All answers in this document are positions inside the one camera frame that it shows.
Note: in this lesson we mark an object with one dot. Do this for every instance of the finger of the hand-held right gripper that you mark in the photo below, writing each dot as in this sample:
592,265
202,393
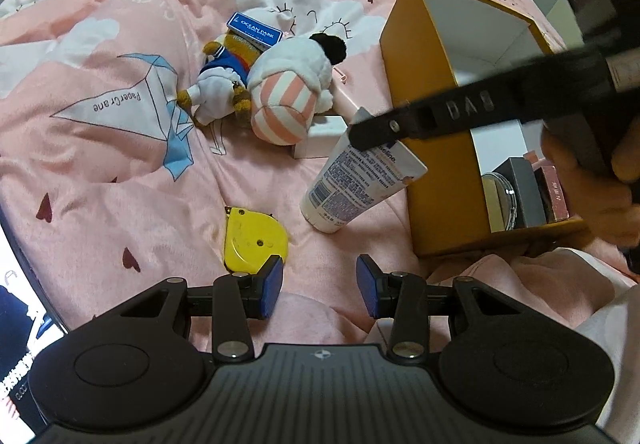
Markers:
450,111

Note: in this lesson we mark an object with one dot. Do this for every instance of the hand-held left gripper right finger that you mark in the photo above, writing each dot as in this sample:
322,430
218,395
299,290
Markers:
367,286

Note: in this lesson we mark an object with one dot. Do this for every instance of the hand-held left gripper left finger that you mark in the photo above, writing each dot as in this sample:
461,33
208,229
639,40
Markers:
272,286

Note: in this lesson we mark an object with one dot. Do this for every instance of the orange cardboard box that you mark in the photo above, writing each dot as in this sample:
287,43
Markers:
435,204

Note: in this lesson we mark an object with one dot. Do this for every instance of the white lotion tube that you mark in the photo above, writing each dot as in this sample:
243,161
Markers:
345,184

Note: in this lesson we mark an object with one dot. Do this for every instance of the grey box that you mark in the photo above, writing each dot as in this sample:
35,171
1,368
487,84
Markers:
525,189

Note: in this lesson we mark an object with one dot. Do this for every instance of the pink red box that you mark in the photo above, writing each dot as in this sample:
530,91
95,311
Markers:
555,194

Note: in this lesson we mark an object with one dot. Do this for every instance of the white pink striped plush toy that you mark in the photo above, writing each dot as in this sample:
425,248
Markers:
282,99

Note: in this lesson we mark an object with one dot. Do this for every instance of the person's right hand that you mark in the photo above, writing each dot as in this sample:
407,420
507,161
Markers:
595,194

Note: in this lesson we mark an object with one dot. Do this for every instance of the yellow tape measure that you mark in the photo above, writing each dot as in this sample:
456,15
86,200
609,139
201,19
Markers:
250,239

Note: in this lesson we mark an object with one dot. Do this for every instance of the round silver mirror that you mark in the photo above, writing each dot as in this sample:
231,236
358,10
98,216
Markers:
495,201

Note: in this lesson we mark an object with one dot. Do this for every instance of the white power bank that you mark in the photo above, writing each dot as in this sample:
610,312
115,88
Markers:
320,136

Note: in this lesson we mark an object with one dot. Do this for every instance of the person's pink clothing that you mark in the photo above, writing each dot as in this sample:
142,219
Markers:
525,284

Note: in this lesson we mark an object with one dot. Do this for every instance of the pink printed blanket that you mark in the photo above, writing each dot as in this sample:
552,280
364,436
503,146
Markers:
125,149

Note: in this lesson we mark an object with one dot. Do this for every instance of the blue card box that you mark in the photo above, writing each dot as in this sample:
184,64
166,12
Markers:
255,28

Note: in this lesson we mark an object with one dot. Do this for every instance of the tiger plush toy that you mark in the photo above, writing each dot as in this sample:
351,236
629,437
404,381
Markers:
220,74

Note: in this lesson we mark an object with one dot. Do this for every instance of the dark display screen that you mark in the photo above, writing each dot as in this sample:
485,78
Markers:
20,349

